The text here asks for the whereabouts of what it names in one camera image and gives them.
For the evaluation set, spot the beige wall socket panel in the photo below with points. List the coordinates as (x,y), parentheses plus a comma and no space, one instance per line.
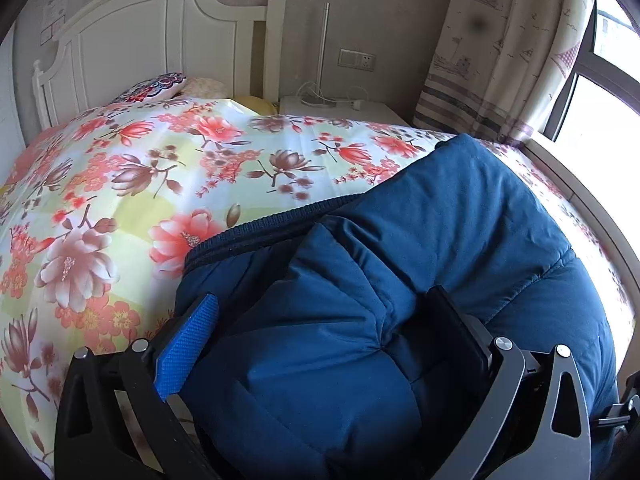
(357,60)

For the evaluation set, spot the white nightstand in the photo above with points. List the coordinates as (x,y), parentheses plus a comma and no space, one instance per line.
(380,112)

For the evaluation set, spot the beige window ledge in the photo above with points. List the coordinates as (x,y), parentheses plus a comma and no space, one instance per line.
(585,195)

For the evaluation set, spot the white wall paper sheet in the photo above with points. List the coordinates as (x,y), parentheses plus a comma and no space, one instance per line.
(55,15)

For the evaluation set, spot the yellow pillow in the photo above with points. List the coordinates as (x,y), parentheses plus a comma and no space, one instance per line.
(257,105)

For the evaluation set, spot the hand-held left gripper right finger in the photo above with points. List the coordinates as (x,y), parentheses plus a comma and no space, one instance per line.
(452,327)

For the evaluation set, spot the striped boat print curtain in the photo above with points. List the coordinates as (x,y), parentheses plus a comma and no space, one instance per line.
(500,50)

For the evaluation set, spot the floral bed sheet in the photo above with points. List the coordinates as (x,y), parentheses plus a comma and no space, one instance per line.
(150,185)

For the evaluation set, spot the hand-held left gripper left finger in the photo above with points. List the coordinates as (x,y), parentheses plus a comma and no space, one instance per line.
(187,345)

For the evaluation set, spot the peach patterned pillow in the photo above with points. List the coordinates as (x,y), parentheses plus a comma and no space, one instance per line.
(207,87)

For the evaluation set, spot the blue puffer jacket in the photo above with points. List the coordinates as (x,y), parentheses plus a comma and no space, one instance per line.
(450,220)

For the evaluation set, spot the mandala patterned pillow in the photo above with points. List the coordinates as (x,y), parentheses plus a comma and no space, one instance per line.
(155,89)

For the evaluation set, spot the white wooden headboard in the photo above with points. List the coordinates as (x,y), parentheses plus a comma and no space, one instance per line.
(125,45)

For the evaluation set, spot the window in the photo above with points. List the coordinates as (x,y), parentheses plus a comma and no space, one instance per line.
(600,110)

